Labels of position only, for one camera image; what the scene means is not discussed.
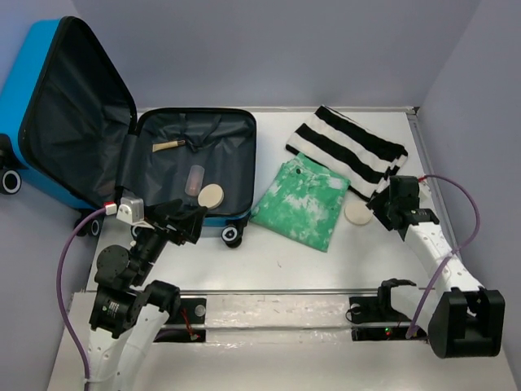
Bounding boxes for round beige disc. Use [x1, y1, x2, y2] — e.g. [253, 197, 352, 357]
[344, 201, 373, 226]
[197, 183, 225, 210]

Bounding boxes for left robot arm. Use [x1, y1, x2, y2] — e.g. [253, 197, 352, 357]
[85, 199, 208, 390]

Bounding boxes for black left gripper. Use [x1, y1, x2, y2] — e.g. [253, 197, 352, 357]
[132, 196, 208, 283]

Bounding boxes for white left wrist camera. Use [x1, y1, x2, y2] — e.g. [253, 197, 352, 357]
[116, 196, 144, 226]

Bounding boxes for black white striped towel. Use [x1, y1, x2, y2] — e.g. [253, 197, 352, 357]
[286, 106, 409, 201]

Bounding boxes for blue kids suitcase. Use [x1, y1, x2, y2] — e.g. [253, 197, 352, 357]
[1, 16, 257, 248]

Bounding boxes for translucent plastic bottle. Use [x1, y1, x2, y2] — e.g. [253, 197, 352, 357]
[185, 165, 205, 197]

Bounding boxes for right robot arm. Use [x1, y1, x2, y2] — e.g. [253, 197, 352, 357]
[368, 175, 506, 358]

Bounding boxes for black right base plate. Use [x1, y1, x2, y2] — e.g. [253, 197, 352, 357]
[345, 296, 427, 342]

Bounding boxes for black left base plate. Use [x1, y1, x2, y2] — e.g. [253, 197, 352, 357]
[155, 297, 207, 343]

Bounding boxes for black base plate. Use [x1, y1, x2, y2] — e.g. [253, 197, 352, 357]
[155, 297, 207, 343]
[345, 296, 427, 342]

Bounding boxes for green white tie-dye garment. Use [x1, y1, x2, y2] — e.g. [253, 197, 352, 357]
[251, 153, 350, 253]

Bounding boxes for beige tube in suitcase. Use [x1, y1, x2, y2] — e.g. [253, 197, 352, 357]
[152, 139, 186, 153]

